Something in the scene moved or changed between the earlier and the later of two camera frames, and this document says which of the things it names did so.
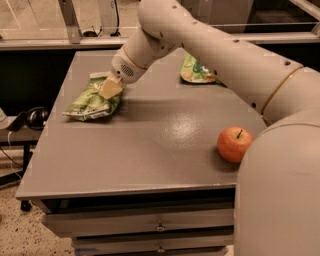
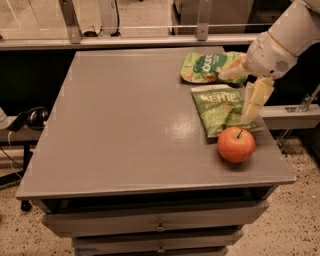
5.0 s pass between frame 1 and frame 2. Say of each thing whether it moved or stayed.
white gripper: moved
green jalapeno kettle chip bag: moved
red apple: stayed
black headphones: stayed
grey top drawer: stayed
